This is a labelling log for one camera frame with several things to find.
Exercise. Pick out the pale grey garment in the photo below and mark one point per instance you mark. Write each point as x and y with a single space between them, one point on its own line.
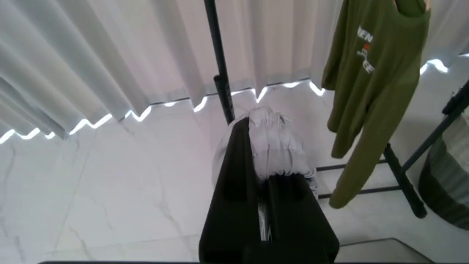
275 143

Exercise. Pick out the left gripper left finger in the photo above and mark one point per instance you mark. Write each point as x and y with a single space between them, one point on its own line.
231 227

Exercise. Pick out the green printed sleeveless shirt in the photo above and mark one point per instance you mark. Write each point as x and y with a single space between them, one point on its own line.
373 102

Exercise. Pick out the pink clothes hanger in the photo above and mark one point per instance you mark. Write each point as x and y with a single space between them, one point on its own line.
427 3

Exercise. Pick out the black clothes rack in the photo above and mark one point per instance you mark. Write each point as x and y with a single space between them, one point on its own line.
220 55

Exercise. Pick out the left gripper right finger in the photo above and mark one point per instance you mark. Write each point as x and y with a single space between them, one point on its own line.
297 227

